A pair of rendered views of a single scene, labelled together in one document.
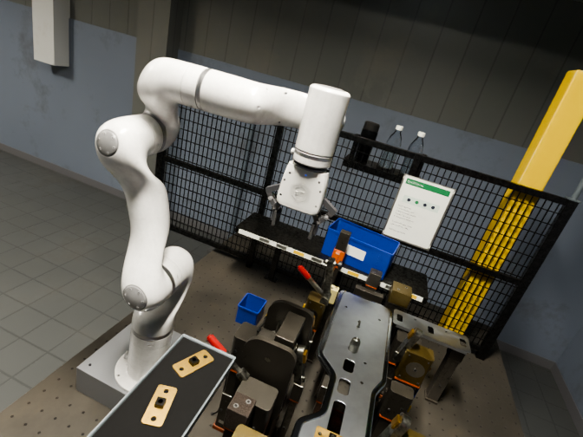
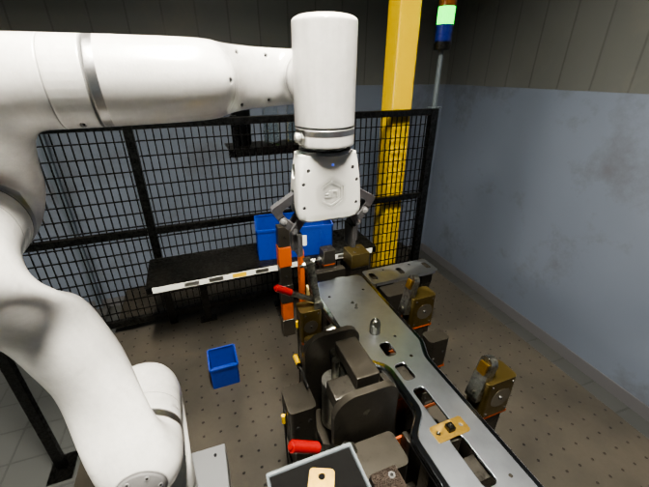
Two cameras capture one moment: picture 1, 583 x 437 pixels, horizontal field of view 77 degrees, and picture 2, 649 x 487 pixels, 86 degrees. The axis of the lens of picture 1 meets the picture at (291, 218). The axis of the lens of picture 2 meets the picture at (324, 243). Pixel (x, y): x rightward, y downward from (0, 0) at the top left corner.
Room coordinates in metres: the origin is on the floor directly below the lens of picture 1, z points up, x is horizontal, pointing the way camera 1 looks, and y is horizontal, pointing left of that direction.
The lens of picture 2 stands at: (0.35, 0.27, 1.70)
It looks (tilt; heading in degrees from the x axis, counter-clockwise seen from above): 26 degrees down; 327
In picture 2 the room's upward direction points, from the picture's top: straight up
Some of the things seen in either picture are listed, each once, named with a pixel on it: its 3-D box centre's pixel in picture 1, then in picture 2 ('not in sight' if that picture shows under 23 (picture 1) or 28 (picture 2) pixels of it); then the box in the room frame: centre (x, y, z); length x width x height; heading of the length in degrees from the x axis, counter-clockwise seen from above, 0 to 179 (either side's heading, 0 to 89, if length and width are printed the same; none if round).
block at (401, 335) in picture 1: (399, 368); (393, 319); (1.11, -0.54, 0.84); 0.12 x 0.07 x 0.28; 78
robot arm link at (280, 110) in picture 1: (275, 107); (233, 79); (0.83, 0.10, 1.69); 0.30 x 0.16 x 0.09; 80
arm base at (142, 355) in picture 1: (149, 348); not in sight; (0.85, 0.32, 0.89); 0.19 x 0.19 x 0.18
